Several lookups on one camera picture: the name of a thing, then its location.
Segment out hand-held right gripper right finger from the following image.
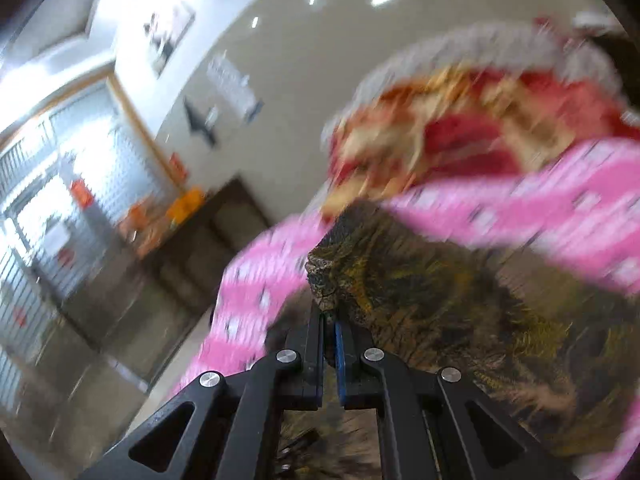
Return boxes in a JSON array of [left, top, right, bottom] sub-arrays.
[[335, 321, 581, 480]]

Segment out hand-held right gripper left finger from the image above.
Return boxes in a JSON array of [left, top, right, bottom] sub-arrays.
[[75, 310, 326, 480]]

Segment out dark floral patterned garment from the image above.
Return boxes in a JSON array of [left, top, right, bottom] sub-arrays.
[[262, 200, 636, 480]]

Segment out yellow orange box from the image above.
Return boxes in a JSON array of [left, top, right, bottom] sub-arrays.
[[166, 187, 207, 227]]

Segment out red and yellow blanket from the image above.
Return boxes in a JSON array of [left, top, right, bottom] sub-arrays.
[[320, 62, 640, 221]]

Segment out pink penguin print bedsheet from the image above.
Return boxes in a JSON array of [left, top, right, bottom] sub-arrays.
[[165, 137, 640, 480]]

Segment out window with metal grille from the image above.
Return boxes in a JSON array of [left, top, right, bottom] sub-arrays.
[[0, 77, 182, 366]]

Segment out black bird wall decal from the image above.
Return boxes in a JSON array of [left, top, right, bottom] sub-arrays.
[[182, 96, 221, 149]]

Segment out white wall notice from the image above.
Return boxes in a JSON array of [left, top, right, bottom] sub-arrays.
[[206, 52, 264, 122]]

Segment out framed wall poster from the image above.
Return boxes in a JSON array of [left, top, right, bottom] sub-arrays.
[[144, 2, 197, 77]]

